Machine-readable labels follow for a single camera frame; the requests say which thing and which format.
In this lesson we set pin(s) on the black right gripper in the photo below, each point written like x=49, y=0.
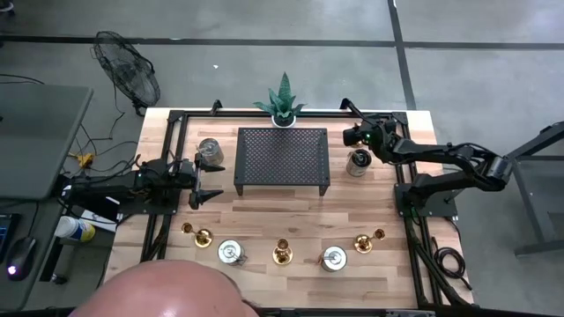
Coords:
x=376, y=132

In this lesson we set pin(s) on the silver metal bracket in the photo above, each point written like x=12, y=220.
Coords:
x=410, y=314

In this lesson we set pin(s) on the black control box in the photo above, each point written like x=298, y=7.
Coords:
x=88, y=204

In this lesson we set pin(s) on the black aluminium rig frame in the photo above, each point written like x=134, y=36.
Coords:
x=238, y=114

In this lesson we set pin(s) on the white paper sheet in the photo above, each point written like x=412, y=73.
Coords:
x=101, y=220

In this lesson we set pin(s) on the person's head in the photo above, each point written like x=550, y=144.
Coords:
x=167, y=290

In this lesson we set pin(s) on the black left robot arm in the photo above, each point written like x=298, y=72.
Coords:
x=110, y=189

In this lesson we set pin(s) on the black computer mouse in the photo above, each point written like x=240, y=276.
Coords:
x=22, y=255

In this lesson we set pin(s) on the black perforated metal rack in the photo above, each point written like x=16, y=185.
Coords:
x=282, y=158

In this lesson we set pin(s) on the black framed desk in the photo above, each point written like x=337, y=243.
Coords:
x=527, y=198

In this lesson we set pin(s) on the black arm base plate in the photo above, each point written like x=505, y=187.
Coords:
x=150, y=210
x=440, y=204

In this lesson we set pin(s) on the large grey desk top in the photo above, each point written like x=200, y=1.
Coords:
x=39, y=141

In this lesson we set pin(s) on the green plant in white pot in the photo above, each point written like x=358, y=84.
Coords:
x=282, y=105

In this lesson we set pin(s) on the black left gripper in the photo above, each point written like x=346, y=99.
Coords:
x=196, y=180

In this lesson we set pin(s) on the grey computer desk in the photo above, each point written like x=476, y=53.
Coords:
x=39, y=229

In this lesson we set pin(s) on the white wipes canister yellow lid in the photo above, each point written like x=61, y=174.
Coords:
x=72, y=228

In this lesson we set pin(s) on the yellow power plug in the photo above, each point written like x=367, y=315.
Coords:
x=84, y=159

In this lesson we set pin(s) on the glass candle jar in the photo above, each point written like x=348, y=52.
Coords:
x=230, y=252
x=210, y=151
x=333, y=258
x=359, y=164

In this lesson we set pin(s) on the black floor fan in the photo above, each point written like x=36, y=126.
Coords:
x=128, y=70

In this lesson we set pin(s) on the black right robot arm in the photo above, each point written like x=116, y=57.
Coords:
x=440, y=154

